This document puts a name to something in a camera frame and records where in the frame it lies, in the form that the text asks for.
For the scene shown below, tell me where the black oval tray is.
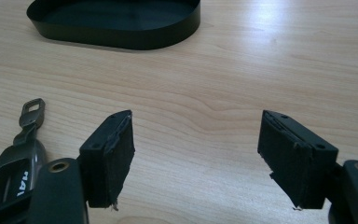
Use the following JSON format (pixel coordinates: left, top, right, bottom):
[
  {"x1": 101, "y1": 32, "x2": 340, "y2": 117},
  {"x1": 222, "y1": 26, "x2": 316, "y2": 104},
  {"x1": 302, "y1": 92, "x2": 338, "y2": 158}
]
[{"x1": 26, "y1": 0, "x2": 201, "y2": 51}]

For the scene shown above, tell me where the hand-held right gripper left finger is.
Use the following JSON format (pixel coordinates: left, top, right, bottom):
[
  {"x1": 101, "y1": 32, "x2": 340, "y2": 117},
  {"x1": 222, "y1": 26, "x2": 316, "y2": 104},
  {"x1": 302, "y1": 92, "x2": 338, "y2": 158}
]
[{"x1": 78, "y1": 109, "x2": 136, "y2": 212}]

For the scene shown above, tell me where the dark grey carabiner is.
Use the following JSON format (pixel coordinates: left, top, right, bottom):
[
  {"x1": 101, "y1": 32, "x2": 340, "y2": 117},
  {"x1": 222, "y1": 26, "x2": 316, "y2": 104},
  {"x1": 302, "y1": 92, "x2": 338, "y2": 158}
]
[{"x1": 0, "y1": 98, "x2": 48, "y2": 213}]

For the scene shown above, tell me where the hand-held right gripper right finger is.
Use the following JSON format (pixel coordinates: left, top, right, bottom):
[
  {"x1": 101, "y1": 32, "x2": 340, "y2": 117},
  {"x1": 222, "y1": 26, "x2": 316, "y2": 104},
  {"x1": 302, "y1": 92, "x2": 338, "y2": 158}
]
[{"x1": 256, "y1": 109, "x2": 339, "y2": 211}]

